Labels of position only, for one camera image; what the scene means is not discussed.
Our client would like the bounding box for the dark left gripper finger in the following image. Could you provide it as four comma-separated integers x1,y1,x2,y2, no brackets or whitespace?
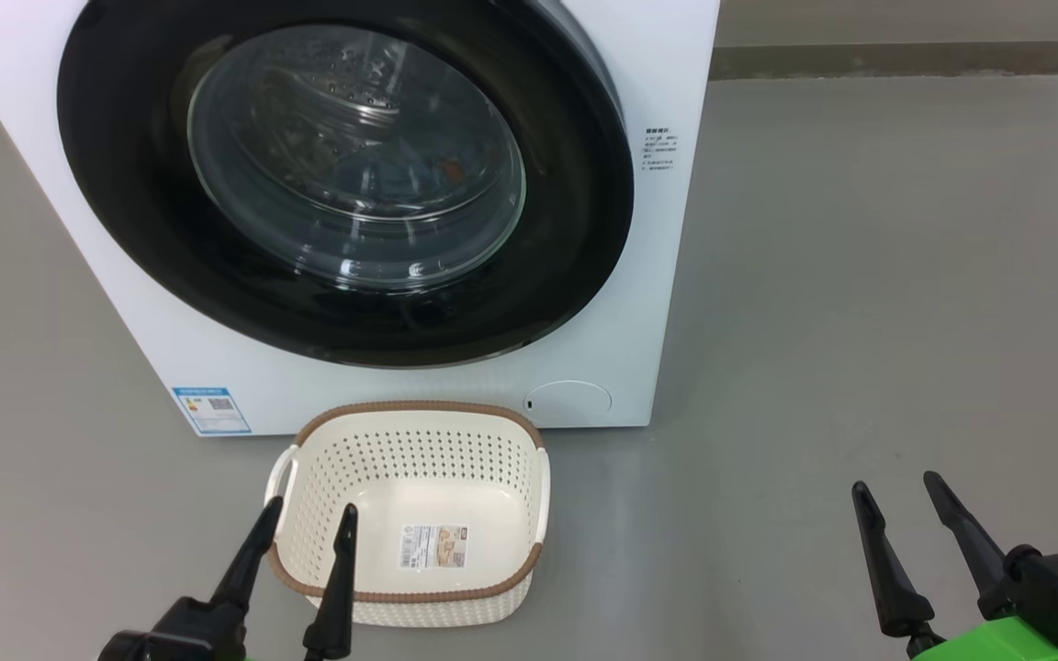
302,502,360,661
208,496,285,614

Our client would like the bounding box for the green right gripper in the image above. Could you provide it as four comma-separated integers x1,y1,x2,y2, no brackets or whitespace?
851,471,1058,661

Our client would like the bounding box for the black-rimmed glass washer door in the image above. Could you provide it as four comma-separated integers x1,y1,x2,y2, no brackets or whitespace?
56,0,636,368

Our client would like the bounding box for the white front-load washing machine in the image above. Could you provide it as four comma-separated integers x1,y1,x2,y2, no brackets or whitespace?
0,0,721,437

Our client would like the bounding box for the stainless steel washing machine drum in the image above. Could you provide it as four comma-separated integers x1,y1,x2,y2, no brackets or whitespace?
189,28,525,290

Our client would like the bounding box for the cream perforated laundry basket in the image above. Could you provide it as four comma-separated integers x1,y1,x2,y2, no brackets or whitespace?
264,400,551,628

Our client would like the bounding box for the product label sticker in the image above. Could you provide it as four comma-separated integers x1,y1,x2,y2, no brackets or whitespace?
399,524,469,570

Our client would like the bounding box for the blue energy label sticker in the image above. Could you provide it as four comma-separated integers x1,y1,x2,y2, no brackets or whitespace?
173,387,252,435

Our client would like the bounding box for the round filter cover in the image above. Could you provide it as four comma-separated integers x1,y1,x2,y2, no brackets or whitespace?
524,381,613,428

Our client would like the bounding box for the small printed text sticker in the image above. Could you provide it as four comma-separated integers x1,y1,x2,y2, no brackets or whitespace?
644,129,677,173

